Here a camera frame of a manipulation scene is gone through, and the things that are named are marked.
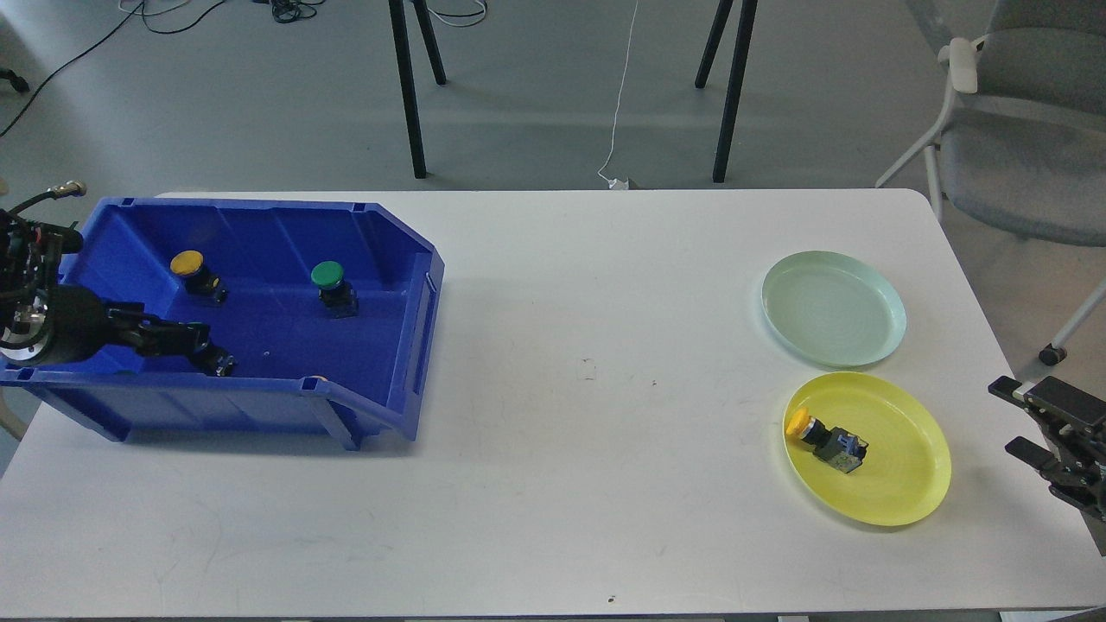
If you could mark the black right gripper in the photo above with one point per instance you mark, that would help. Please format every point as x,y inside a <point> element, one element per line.
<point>1074,470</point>

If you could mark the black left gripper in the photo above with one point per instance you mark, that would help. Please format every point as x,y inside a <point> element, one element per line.
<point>72,324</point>

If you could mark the yellow push button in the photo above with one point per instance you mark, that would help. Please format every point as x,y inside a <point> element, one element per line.
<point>835,447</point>
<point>198,279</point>

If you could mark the green push button front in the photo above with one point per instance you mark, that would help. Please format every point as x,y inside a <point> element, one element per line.
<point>214,361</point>

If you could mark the green push button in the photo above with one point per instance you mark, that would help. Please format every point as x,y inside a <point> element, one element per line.
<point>214,361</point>
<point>336,294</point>

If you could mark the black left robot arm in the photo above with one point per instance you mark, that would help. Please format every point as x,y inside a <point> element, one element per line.
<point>32,251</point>

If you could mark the yellow push button in corner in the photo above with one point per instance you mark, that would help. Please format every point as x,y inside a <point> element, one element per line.
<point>198,279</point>

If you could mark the yellow plate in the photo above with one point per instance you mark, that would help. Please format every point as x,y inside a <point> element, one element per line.
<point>905,473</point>

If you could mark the green push button back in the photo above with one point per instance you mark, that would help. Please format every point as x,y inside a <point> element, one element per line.
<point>336,294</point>

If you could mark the light green plate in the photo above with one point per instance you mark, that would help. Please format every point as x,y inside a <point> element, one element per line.
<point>832,310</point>

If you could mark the blue plastic bin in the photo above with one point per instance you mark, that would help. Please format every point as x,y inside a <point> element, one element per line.
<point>299,370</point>

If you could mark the grey office chair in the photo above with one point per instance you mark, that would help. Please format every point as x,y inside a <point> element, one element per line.
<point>1018,143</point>

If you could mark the black tripod right legs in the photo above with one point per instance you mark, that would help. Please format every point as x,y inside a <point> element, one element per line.
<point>735,82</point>

